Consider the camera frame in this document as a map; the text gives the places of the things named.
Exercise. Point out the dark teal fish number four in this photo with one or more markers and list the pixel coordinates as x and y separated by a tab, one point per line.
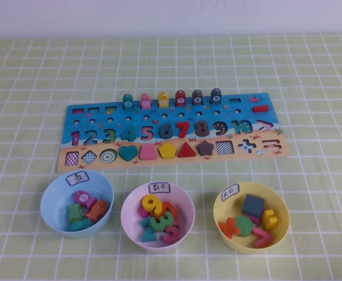
127	102

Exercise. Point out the colourful wooden puzzle board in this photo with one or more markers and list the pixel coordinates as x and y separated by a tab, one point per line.
147	165

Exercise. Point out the pink plastic bowl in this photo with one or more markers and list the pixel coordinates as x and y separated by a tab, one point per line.
186	205

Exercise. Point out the red minus bar piece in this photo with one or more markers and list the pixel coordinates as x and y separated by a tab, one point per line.
260	108

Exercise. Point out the magenta wooden shape piece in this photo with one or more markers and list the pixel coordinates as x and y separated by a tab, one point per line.
259	219

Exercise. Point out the light blue plastic bowl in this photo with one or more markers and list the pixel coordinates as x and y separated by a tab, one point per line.
56	199

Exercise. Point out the yellow plastic bowl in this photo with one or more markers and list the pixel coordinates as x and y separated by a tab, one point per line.
279	210

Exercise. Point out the yellow wooden pentagon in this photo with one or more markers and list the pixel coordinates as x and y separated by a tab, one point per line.
167	150

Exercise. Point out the slate blue wooden number six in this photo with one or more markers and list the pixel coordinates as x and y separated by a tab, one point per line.
162	133

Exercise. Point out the red wooden number seven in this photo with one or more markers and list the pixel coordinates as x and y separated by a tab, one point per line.
183	130

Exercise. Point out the red wooden triangle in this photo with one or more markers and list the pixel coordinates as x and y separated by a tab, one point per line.
186	151

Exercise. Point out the pink wooden number five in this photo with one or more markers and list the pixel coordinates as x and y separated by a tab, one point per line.
148	135

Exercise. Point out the pink wooden trapezoid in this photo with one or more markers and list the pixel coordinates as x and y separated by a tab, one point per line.
148	153

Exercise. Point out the brown wooden number eight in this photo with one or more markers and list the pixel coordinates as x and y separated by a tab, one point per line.
202	133

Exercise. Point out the brown wooden star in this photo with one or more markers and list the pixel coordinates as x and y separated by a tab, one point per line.
205	148

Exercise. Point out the teal wooden number four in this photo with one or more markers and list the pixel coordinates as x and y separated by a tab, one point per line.
130	134

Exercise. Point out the yellow fish peg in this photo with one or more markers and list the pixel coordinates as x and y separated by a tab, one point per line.
164	100

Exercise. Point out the red fish number seven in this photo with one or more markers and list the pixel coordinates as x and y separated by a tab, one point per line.
180	99

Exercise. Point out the teal wooden heart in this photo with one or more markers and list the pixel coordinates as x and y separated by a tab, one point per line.
128	152

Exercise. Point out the pink fish peg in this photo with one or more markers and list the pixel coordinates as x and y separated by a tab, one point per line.
145	102

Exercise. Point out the dark grey fish peg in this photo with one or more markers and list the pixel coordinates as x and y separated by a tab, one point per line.
197	98

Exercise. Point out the dark grey fish number nine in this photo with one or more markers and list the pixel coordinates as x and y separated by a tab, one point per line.
216	97

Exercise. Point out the orange wooden number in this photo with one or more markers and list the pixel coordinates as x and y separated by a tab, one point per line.
172	209

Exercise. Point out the yellow wooden number nine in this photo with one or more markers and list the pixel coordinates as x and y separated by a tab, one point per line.
157	209

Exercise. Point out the magenta wooden number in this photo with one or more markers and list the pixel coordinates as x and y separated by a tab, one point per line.
143	213

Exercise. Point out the green wooden number three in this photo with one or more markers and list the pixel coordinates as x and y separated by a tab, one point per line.
167	222

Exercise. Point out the pink wooden number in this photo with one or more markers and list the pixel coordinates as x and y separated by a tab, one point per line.
170	234

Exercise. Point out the teal wooden number two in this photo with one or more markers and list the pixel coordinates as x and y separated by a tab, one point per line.
147	234

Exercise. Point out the orange wooden fish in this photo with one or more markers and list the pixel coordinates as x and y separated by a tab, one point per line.
97	209

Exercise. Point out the orange wooden cross sign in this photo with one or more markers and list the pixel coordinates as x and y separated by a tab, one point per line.
229	226

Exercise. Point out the dark slate wooden square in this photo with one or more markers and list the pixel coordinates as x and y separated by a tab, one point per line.
253	205

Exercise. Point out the magenta fish number one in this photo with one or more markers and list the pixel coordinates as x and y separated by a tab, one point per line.
82	197

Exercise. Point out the green wooden circle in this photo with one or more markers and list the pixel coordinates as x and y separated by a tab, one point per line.
243	225

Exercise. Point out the green wooden fish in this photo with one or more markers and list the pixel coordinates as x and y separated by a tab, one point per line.
75	213

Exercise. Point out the light teal wooden fish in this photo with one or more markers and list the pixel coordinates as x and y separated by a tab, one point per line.
81	225

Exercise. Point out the yellow wooden equals sign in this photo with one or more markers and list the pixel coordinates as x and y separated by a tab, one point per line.
268	221

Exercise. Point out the pink wooden greater-than sign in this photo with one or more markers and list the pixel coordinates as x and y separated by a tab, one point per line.
262	238

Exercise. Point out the green checked tablecloth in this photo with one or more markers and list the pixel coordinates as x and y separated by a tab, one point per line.
305	73

